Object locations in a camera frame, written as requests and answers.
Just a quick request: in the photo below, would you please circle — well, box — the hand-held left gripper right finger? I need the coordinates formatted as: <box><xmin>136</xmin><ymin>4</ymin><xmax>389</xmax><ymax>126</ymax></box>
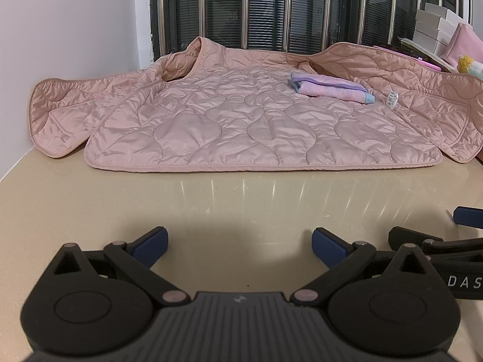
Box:
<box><xmin>290</xmin><ymin>227</ymin><xmax>438</xmax><ymax>306</ymax></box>

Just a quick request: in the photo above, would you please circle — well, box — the pink cushion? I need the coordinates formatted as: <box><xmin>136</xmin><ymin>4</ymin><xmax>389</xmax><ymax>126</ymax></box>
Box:
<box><xmin>441</xmin><ymin>22</ymin><xmax>483</xmax><ymax>69</ymax></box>

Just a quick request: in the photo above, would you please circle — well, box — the pink and blue shirt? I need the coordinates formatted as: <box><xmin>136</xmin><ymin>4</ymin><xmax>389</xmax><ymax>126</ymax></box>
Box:
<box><xmin>290</xmin><ymin>70</ymin><xmax>376</xmax><ymax>105</ymax></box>

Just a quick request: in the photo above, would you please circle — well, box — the plush toy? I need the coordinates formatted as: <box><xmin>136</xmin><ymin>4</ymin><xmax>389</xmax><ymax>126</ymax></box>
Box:
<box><xmin>458</xmin><ymin>55</ymin><xmax>483</xmax><ymax>81</ymax></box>

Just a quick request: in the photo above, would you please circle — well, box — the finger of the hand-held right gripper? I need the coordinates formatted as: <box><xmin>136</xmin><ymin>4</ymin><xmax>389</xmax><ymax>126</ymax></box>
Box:
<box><xmin>389</xmin><ymin>226</ymin><xmax>445</xmax><ymax>253</ymax></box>
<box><xmin>453</xmin><ymin>206</ymin><xmax>483</xmax><ymax>230</ymax></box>

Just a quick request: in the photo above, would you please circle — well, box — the pink notebook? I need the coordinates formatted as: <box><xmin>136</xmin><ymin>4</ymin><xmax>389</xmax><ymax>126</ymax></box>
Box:
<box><xmin>409</xmin><ymin>59</ymin><xmax>442</xmax><ymax>71</ymax></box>

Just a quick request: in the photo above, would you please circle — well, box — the stack of white boxes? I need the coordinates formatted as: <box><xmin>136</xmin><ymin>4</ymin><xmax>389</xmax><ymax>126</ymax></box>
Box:
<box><xmin>411</xmin><ymin>2</ymin><xmax>472</xmax><ymax>56</ymax></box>

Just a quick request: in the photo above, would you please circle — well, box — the pink quilted jacket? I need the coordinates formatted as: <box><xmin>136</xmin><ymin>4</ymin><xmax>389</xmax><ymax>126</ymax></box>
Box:
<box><xmin>28</xmin><ymin>36</ymin><xmax>483</xmax><ymax>173</ymax></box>

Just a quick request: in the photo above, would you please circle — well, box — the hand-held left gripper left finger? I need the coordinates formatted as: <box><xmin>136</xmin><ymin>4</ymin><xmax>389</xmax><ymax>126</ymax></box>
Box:
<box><xmin>47</xmin><ymin>226</ymin><xmax>191</xmax><ymax>306</ymax></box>

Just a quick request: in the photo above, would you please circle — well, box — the metal window railing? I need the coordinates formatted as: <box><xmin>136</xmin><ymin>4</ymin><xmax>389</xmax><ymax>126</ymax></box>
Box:
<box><xmin>149</xmin><ymin>0</ymin><xmax>474</xmax><ymax>63</ymax></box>

